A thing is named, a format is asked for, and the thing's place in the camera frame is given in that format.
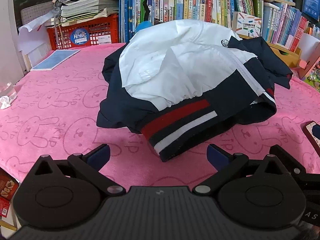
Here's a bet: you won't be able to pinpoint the black strap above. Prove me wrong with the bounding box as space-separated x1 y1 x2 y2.
142 0 157 23

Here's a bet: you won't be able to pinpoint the crumpled clear plastic bag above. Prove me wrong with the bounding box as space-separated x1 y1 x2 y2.
0 81 18 109

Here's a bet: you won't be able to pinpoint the navy and white jacket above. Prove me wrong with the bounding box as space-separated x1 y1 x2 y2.
96 20 294 163

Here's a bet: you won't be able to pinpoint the wooden desk organizer with drawers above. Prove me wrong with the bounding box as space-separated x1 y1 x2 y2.
267 42 302 68

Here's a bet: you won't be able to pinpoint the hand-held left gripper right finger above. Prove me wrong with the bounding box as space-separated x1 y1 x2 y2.
194 144 292 197

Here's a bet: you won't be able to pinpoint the white grid board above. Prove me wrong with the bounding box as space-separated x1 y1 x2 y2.
20 6 54 30

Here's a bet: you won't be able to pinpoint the blue plush ball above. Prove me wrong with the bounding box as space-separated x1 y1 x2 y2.
136 21 153 33

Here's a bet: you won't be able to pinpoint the row of pastel series books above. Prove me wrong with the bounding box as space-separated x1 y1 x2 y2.
262 2 309 53

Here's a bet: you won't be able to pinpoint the white paper sheets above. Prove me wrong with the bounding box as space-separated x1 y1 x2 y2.
17 17 54 72

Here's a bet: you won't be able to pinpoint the row of children's storybooks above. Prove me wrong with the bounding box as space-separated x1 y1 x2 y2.
140 0 215 27

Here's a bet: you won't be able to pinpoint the row of tall blue books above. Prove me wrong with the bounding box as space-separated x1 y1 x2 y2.
119 0 141 43

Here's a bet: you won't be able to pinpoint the pink toy house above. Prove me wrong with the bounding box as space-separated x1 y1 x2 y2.
297 52 320 93

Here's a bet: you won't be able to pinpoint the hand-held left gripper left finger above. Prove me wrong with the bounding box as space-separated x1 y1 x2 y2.
32 144 127 197

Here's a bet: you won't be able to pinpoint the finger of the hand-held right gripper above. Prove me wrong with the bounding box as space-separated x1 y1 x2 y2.
269 144 320 188

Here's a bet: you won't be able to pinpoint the white printed cardboard box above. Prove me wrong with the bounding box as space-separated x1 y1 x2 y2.
231 11 263 37

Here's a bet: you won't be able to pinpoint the row of green spine books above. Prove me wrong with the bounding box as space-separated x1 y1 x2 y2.
210 0 264 29

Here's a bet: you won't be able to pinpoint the red plastic crate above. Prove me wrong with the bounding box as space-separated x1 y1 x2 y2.
46 14 119 50

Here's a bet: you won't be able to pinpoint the smartphone with red case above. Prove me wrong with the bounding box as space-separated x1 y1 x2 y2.
302 121 320 153

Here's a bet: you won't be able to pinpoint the blue booklet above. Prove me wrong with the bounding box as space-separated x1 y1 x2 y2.
30 49 82 71

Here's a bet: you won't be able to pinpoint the stack of paper workbooks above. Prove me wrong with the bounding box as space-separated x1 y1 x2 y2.
52 0 120 27

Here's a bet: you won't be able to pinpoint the red snack box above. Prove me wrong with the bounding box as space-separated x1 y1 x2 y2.
0 167 20 218

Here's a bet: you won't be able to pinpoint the pink printed blanket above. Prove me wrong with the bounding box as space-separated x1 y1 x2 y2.
0 42 320 188

